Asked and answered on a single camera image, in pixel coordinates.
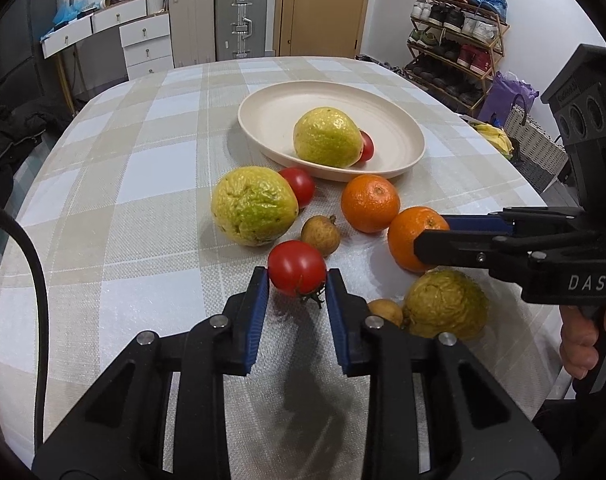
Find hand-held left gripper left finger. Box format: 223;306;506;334
32;266;271;480

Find silver suitcase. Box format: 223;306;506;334
214;0;271;61

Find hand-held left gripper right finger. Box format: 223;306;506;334
325;268;561;480

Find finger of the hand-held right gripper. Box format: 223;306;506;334
440;207;591;238
414;227;601;281

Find purple bag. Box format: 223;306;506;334
478;71;540;128

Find brown longan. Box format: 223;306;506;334
301;215;342;257
367;298;405;328

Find person's right hand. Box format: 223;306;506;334
559;304;606;381

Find beige suitcase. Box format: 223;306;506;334
168;0;217;68

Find grey wicker basket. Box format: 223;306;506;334
503;105;568;193

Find yellow-green guava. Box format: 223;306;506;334
211;166;300;247
402;269;488;341
293;107;362;169

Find orange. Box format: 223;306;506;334
341;174;401;234
387;206;451;273

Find dark grey fridge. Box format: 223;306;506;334
0;0;59;106

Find blue plastic bag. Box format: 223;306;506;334
53;0;91;26

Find wooden door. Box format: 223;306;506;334
273;0;375;58

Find wooden shoe rack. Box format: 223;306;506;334
403;0;510;111

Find scattered sneakers group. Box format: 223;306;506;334
358;54;409;76

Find black cable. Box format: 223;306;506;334
0;202;49;441

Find black jacket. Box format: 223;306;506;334
0;97;74;231

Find white desk with drawers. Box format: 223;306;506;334
40;0;175;81

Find rows of assorted shoes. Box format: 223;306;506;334
405;0;508;106

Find cream oval plate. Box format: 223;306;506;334
237;81;427;182

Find beige checked tablecloth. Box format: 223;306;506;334
0;56;574;480

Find red tomato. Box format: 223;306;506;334
278;167;316;208
267;240;328;307
357;130;376;163

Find bunch of bananas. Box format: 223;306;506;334
470;122;514;158

